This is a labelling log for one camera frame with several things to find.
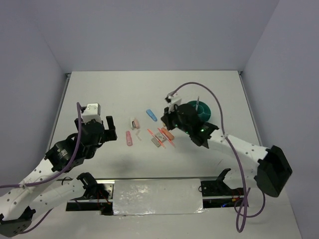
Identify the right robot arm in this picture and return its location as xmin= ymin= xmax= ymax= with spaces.
xmin=161 ymin=104 xmax=293 ymax=198

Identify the black mounting rail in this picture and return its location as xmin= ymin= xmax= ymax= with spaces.
xmin=66 ymin=178 xmax=244 ymax=216

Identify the grey white eraser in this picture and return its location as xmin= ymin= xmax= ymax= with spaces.
xmin=151 ymin=137 xmax=161 ymax=147

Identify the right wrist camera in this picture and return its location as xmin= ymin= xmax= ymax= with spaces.
xmin=165 ymin=92 xmax=182 ymax=113

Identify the orange translucent case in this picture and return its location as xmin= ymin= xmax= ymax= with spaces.
xmin=161 ymin=127 xmax=174 ymax=140

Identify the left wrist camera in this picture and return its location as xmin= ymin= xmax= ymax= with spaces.
xmin=82 ymin=103 xmax=102 ymax=123

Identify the teal round desk organizer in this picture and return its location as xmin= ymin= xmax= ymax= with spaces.
xmin=188 ymin=101 xmax=211 ymax=121

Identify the pink highlighter pen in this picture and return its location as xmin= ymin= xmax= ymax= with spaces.
xmin=158 ymin=128 xmax=175 ymax=147

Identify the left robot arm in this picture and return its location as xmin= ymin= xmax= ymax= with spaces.
xmin=0 ymin=116 xmax=117 ymax=238

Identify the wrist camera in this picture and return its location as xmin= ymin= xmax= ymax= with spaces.
xmin=165 ymin=92 xmax=182 ymax=113
xmin=82 ymin=103 xmax=102 ymax=123

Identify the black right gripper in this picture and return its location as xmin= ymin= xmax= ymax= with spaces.
xmin=161 ymin=103 xmax=191 ymax=133

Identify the pink translucent case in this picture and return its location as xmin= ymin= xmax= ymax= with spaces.
xmin=126 ymin=130 xmax=133 ymax=146

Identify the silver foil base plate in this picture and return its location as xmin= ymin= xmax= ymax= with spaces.
xmin=113 ymin=179 xmax=203 ymax=216

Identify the blue translucent case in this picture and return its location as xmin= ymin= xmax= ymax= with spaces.
xmin=146 ymin=109 xmax=158 ymax=122

